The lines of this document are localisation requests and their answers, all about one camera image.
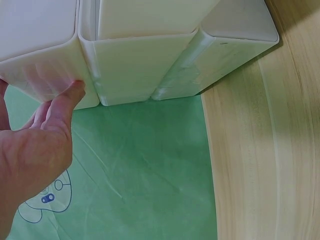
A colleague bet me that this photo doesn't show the person's left hand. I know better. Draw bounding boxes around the person's left hand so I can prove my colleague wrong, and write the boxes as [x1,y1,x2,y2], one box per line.
[0,78,87,240]

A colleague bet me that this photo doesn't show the white plastic bin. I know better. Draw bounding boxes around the white plastic bin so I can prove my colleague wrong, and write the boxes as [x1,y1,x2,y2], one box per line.
[0,0,101,111]
[151,0,280,101]
[77,0,200,107]

